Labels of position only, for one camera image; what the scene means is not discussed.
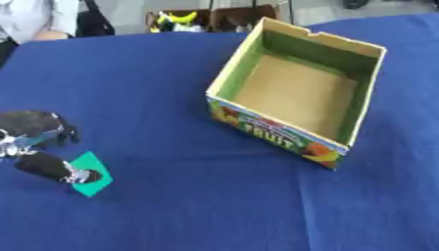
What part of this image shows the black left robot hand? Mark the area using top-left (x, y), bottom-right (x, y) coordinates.
top-left (0, 110), bottom-right (105, 184)

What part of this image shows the brown cardboard box with toys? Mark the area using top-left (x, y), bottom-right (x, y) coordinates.
top-left (144, 8), bottom-right (213, 33)

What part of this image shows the tan cardboard box green inside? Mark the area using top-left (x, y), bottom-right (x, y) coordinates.
top-left (204, 17), bottom-right (390, 171)

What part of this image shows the teal flat square card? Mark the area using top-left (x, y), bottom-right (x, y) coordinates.
top-left (67, 150), bottom-right (116, 198)

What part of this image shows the person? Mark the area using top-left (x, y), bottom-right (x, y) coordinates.
top-left (0, 0), bottom-right (82, 68)

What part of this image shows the black bag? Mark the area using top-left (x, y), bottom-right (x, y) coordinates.
top-left (75, 0), bottom-right (117, 38)

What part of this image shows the yellow toy banana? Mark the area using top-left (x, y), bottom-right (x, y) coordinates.
top-left (165, 11), bottom-right (199, 25)

